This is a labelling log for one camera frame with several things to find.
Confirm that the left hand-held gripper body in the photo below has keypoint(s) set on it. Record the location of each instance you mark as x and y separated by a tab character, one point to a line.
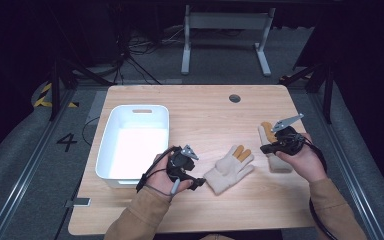
177	163

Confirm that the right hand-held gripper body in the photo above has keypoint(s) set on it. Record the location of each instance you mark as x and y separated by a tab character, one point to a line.
288	141

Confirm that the beige glove with orange fingers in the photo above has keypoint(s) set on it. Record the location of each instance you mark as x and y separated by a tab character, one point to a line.
273	163
228	170

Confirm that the white plastic bin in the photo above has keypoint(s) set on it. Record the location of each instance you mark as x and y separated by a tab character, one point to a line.
133	146

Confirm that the person's left hand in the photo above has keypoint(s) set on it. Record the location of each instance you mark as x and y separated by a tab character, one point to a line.
161	178

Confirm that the person's right hand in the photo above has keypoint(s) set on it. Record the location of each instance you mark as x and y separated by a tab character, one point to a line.
301	163

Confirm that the black metal stand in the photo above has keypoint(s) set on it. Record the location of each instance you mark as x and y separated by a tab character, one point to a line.
60	80
320	80

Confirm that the yellow black hazard tape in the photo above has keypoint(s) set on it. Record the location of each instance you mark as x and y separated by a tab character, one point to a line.
46	96

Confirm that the grey metal bracket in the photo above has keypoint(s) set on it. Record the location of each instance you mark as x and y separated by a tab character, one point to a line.
78	202

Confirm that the white metal desk frame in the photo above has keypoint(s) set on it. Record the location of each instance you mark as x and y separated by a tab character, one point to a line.
226	36

